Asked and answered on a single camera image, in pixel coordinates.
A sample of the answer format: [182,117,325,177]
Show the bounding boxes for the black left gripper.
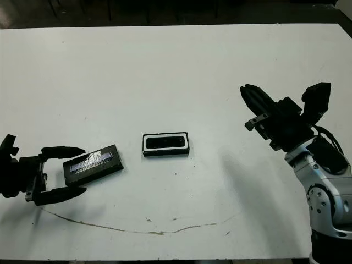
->
[0,146,88,207]

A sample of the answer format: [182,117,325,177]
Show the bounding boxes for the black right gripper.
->
[239,83,316,152]

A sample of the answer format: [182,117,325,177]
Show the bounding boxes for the black box lid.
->
[62,144,125,186]

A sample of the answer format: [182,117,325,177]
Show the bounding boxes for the black box base white insert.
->
[142,131,190,158]

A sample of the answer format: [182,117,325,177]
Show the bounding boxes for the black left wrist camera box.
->
[0,134,20,161]

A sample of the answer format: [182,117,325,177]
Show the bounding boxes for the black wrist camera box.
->
[301,81,332,122]
[0,134,20,161]

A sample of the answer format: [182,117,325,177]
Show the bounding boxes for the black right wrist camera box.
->
[301,81,332,122]

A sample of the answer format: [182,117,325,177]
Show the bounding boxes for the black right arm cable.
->
[313,123,346,160]

